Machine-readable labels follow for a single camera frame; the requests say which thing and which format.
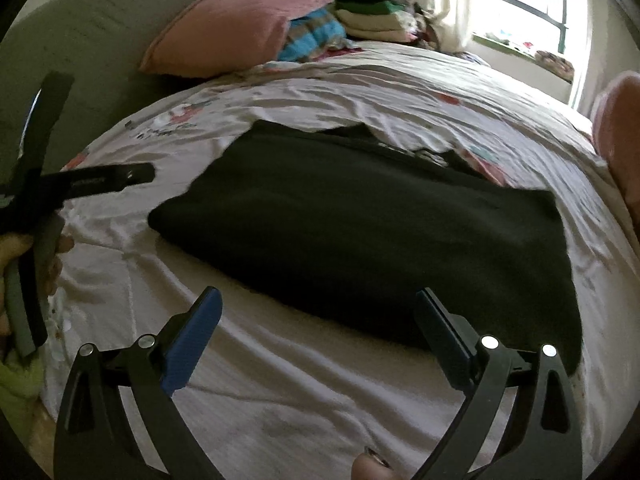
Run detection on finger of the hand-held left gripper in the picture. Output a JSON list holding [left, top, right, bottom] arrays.
[[9, 72, 76, 181], [40, 162, 156, 203]]

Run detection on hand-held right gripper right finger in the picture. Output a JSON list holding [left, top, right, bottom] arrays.
[[413, 287, 585, 480]]

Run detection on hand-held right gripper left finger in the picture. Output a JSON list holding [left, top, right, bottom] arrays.
[[52, 286, 224, 480]]

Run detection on black printed t-shirt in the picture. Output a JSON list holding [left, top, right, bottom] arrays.
[[147, 120, 584, 377]]

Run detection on clothes on windowsill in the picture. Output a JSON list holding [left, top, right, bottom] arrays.
[[484, 31, 574, 82]]

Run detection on pile of folded clothes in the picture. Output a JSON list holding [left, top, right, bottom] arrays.
[[333, 0, 427, 44]]

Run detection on person's right hand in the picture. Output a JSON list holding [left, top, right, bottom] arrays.
[[351, 447, 402, 480]]

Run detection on grey quilted headboard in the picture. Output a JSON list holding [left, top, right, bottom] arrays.
[[0, 0, 337, 188]]

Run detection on green cloth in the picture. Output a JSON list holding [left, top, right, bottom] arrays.
[[0, 354, 47, 443]]

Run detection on pink pillow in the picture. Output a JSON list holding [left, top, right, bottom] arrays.
[[140, 0, 334, 79]]

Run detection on white printed bed sheet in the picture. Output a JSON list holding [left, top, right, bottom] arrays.
[[37, 39, 640, 480]]

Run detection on blue striped blanket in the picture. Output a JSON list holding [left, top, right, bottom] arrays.
[[276, 6, 349, 64]]

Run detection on white curtain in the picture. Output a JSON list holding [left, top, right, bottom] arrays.
[[414, 0, 482, 54]]

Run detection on window with dark frame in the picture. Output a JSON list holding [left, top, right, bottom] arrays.
[[471, 0, 587, 57]]

